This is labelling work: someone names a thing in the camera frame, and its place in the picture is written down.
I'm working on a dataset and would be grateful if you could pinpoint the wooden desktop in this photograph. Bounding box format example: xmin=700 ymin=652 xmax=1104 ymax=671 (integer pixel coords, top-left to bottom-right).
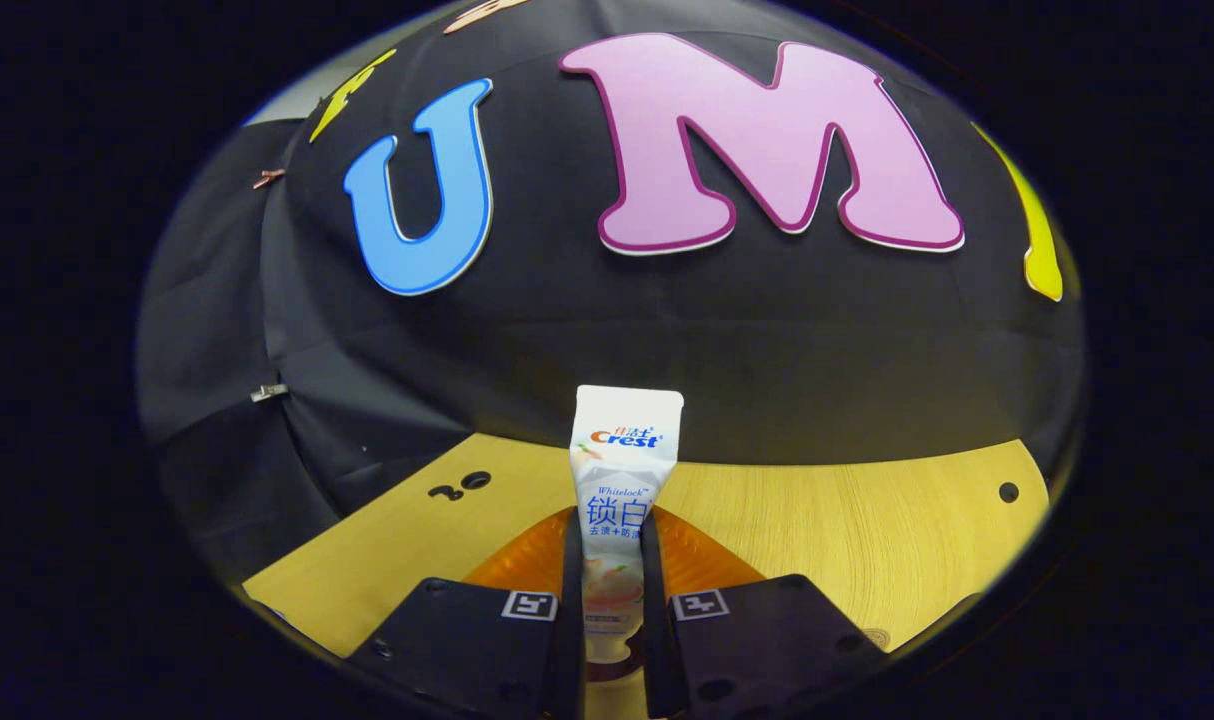
xmin=242 ymin=432 xmax=1051 ymax=720

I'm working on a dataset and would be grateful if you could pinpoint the black backdrop cloth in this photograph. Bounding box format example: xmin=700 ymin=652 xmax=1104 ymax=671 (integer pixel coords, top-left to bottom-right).
xmin=135 ymin=0 xmax=1086 ymax=591

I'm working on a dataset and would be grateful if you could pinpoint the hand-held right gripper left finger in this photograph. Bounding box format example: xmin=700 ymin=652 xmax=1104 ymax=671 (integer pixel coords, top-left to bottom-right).
xmin=342 ymin=505 xmax=586 ymax=720

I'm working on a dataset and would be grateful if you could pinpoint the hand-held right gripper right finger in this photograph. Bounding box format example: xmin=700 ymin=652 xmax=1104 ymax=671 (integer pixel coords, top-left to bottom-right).
xmin=639 ymin=505 xmax=888 ymax=720

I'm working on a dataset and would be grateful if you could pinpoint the white toothpaste tube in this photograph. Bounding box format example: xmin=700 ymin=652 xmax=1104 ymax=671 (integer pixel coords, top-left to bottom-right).
xmin=570 ymin=385 xmax=686 ymax=666

